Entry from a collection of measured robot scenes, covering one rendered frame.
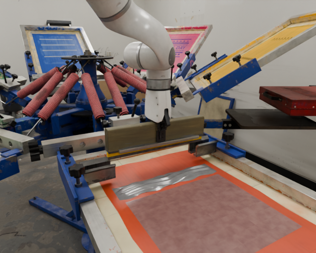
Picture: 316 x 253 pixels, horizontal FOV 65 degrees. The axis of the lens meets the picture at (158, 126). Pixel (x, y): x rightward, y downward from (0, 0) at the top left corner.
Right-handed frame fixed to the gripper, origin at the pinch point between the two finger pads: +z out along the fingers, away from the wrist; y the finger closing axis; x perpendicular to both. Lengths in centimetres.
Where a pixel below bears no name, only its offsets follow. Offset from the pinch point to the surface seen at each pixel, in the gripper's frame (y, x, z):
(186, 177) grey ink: 8.7, 6.0, 13.4
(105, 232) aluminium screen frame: 23.9, -26.2, 10.8
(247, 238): 37.5, 2.5, 14.1
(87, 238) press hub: -90, -10, 108
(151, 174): 0.7, -3.0, 14.0
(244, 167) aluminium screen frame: 14.8, 25.8, 11.8
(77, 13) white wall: -414, 68, -82
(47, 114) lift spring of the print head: -59, -28, 4
